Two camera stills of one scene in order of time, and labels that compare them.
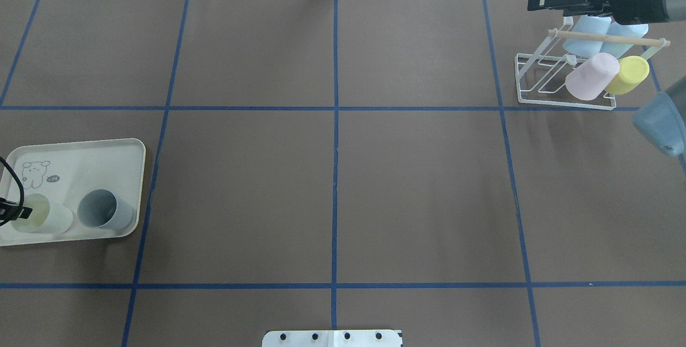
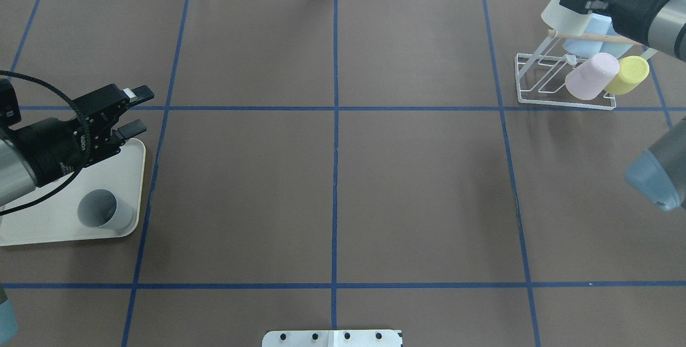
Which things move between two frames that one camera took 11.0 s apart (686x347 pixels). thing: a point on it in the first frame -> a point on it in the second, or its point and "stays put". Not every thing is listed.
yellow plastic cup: x=633 y=71 stays put
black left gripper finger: x=8 y=213 -> x=57 y=148
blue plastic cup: x=588 y=23 stays put
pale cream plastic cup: x=43 y=219 -> x=561 y=18
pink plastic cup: x=589 y=81 stays put
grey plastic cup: x=100 y=208 stays put
